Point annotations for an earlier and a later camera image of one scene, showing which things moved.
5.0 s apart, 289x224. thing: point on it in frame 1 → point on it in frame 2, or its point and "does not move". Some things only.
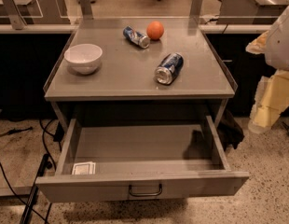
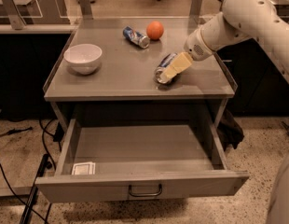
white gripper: (281, 42) → (195, 48)
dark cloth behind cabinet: (229, 131) does not move
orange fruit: (155, 30) does not move
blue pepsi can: (169, 68) does not move
